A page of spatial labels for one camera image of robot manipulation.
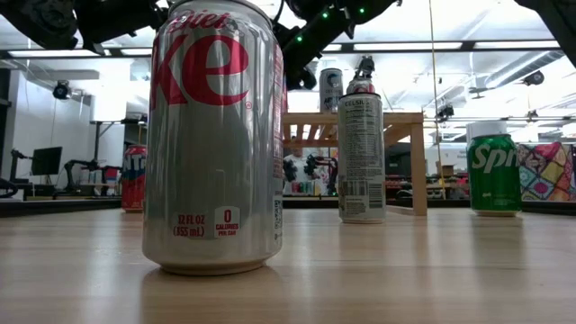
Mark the orange Fanta soda can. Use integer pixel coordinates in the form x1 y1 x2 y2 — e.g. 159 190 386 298
121 144 148 213

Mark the wooden slatted shelf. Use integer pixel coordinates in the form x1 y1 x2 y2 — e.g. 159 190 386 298
281 111 428 217

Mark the person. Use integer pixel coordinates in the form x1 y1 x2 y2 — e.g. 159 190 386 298
282 148 316 194

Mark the grey ceiling duct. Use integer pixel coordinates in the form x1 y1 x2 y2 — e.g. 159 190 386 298
484 49 568 90

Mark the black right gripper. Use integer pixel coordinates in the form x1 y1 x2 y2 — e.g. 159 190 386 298
274 20 332 92

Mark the white storage box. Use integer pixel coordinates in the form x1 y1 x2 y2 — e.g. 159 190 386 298
465 120 509 136

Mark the green Sprite soda can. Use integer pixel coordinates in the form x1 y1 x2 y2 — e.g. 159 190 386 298
465 133 523 218

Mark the silver Diet Coke can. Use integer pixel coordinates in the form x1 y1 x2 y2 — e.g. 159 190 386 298
141 0 284 276
345 76 376 95

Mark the black metal table frame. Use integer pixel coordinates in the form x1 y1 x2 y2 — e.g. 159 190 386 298
0 195 576 218

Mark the black computer monitor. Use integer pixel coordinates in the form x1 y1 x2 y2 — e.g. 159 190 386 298
30 146 64 176

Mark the white Celsius slim can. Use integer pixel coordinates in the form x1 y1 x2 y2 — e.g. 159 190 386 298
319 67 345 113
337 92 387 225

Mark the ceiling air vent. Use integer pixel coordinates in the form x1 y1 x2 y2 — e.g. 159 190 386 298
288 60 320 91

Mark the colourful patchwork cloth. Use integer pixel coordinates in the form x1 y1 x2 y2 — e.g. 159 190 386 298
517 141 576 203

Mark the black-legged table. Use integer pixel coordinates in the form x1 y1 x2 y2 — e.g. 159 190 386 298
88 117 149 185

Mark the white wall cabinet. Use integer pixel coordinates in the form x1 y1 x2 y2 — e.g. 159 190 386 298
89 85 130 123

